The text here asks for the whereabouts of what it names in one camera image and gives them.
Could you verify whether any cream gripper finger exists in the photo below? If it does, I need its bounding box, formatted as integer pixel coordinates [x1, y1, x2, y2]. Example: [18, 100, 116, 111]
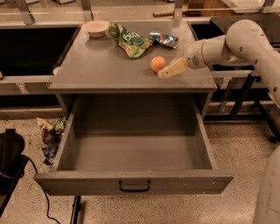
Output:
[157, 58, 188, 79]

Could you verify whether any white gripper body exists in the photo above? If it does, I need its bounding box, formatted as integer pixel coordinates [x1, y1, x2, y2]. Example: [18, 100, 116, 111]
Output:
[183, 40, 207, 69]

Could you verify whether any orange fruit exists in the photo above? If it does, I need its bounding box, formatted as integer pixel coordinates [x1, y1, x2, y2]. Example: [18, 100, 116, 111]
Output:
[150, 56, 166, 73]

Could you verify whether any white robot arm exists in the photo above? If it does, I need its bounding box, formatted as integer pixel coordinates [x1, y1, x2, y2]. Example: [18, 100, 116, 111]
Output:
[158, 19, 280, 224]

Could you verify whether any grey open top drawer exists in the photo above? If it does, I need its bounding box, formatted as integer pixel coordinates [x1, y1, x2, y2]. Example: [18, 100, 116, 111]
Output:
[35, 97, 233, 195]

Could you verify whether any blue crumpled snack wrapper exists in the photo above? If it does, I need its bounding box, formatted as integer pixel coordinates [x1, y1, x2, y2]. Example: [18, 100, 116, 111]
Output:
[149, 32, 179, 49]

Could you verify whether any green chip bag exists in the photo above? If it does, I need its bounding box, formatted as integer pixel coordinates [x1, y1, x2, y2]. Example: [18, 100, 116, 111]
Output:
[108, 23, 153, 60]

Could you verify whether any wooden stick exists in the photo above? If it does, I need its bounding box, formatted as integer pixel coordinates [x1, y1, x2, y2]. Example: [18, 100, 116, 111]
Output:
[152, 11, 173, 18]

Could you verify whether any grey cabinet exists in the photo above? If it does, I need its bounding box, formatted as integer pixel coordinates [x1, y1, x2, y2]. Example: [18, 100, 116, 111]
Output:
[49, 20, 217, 114]

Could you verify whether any white paper bowl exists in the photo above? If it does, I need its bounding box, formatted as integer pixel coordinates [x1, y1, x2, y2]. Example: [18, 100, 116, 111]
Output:
[81, 20, 110, 38]

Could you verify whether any pile of snack wrappers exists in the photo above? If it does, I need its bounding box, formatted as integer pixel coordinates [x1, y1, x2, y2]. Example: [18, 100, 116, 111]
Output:
[36, 117, 67, 165]

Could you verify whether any black drawer handle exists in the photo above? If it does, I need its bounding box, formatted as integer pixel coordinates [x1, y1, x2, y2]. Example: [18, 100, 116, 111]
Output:
[118, 180, 151, 193]

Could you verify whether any black base with cable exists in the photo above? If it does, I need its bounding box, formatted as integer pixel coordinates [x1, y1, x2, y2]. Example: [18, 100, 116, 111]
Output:
[0, 128, 60, 224]

